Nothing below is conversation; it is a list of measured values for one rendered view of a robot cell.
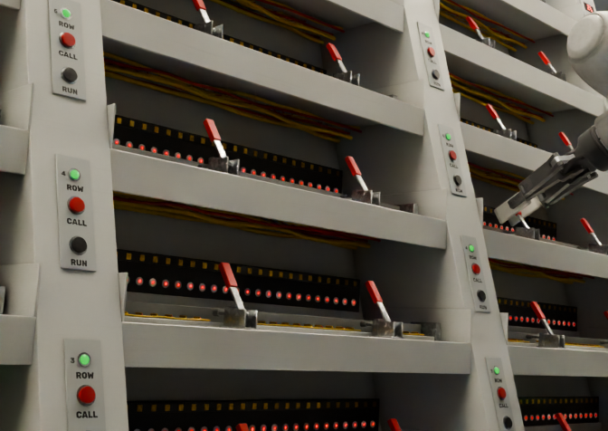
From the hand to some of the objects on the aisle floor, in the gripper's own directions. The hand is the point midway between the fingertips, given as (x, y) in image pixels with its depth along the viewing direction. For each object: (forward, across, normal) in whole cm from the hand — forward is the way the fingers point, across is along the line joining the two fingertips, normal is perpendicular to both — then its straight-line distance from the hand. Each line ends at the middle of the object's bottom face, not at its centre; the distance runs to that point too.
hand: (517, 207), depth 162 cm
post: (+31, -93, -92) cm, 134 cm away
